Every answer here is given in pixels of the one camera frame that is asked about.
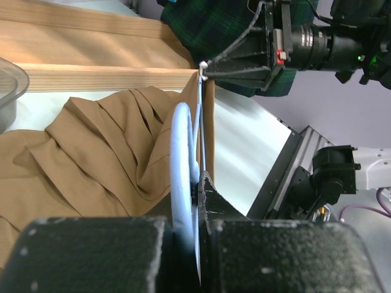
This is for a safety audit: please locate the wooden clothes rack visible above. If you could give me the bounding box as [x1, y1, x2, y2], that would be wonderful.
[1, 1, 196, 92]

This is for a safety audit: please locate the green plaid garment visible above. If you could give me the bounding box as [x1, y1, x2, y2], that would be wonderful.
[157, 0, 314, 98]

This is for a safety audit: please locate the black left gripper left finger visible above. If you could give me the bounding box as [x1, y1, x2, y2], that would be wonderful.
[1, 217, 177, 292]

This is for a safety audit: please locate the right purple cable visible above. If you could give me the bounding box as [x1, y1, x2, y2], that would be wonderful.
[337, 187, 391, 222]

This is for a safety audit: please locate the blue wire hanger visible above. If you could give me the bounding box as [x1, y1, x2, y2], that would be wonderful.
[169, 73, 208, 257]

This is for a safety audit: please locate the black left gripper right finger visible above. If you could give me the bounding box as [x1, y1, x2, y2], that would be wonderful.
[198, 172, 384, 292]

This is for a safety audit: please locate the tan garment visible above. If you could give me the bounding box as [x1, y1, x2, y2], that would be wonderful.
[1, 74, 198, 264]

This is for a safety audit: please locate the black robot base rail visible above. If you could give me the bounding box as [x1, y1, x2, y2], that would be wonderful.
[247, 126, 333, 220]

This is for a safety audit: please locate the clear plastic tray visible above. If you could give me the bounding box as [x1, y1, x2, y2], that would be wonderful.
[0, 58, 29, 133]

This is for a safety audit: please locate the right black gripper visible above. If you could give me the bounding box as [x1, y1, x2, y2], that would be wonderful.
[203, 1, 390, 91]

